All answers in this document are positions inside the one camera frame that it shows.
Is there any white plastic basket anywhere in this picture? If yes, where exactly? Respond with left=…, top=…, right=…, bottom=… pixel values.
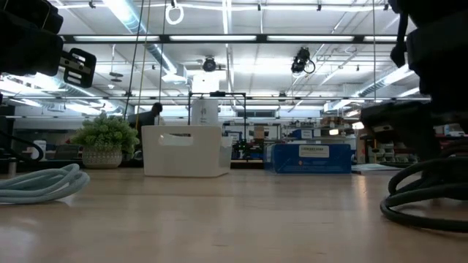
left=140, top=124, right=234, bottom=179

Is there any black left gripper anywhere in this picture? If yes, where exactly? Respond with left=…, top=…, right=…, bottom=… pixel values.
left=0, top=0, right=98, bottom=89

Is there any blue controller box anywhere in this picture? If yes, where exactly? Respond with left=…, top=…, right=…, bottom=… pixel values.
left=263, top=142, right=353, bottom=175

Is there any green potted plant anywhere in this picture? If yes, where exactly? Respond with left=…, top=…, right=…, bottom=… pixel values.
left=70, top=112, right=140, bottom=170

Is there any round black overhead camera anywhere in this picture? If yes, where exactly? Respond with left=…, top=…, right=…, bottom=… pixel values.
left=202, top=56, right=218, bottom=73

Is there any small white container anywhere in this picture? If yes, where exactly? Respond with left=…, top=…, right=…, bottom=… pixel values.
left=31, top=140, right=48, bottom=161

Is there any white cylindrical container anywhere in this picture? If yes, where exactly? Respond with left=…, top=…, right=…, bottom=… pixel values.
left=191, top=98, right=219, bottom=127

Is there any black aluminium rig frame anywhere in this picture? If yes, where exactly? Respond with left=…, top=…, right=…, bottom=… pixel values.
left=58, top=34, right=407, bottom=45

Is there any dark computer monitor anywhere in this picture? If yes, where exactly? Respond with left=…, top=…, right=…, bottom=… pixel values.
left=127, top=111, right=156, bottom=129

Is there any black hanging device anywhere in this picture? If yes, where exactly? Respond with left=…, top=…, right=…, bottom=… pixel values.
left=290, top=46, right=317, bottom=75

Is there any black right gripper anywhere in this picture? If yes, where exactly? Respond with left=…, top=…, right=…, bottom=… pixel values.
left=360, top=100, right=468, bottom=161

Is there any person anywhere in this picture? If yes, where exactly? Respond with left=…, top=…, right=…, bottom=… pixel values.
left=151, top=102, right=166, bottom=127

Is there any thick pale USB-C cable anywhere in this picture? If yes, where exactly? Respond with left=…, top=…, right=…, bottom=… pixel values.
left=0, top=163, right=91, bottom=205

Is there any white hanging cable loop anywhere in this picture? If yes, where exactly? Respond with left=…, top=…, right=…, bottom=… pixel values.
left=165, top=0, right=185, bottom=26

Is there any black USB-C cable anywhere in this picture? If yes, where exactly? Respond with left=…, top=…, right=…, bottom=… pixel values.
left=379, top=144, right=468, bottom=234

